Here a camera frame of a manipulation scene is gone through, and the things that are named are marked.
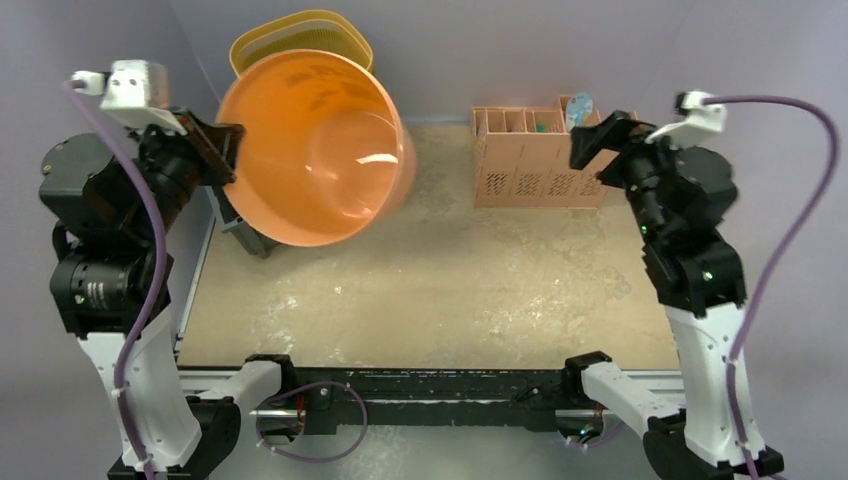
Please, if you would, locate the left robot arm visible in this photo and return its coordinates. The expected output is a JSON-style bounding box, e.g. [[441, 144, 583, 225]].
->
[[39, 108, 298, 479]]

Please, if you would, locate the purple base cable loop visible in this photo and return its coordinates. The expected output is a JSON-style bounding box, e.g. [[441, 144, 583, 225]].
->
[[254, 380, 370, 465]]

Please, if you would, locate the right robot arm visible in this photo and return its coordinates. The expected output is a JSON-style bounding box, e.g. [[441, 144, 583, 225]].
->
[[561, 111, 784, 479]]

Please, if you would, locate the light blue packet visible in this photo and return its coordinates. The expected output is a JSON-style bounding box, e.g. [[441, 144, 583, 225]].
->
[[563, 92, 594, 132]]

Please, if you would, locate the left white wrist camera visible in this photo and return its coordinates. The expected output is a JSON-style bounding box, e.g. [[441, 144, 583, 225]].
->
[[71, 60, 187, 135]]

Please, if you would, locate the dark grey plastic bin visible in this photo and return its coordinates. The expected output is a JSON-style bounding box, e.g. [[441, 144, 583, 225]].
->
[[209, 186, 280, 258]]

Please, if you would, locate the large orange plastic bucket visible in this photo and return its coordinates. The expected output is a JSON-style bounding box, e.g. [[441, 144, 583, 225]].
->
[[217, 50, 417, 247]]

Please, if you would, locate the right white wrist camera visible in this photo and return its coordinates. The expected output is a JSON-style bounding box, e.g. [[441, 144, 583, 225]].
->
[[645, 90, 727, 149]]

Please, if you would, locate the pink perforated organizer crate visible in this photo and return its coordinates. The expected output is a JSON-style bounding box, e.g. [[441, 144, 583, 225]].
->
[[471, 95, 615, 209]]

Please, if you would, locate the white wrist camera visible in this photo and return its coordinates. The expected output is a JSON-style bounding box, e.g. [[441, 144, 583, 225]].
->
[[645, 90, 727, 149], [71, 60, 187, 135]]

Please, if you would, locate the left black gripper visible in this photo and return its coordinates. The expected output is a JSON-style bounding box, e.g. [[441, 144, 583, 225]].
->
[[125, 101, 243, 237]]

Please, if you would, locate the yellow mesh basket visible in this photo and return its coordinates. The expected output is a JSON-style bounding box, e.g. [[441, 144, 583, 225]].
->
[[229, 9, 374, 77]]

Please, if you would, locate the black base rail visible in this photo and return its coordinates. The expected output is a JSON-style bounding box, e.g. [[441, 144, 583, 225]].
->
[[284, 367, 595, 435]]

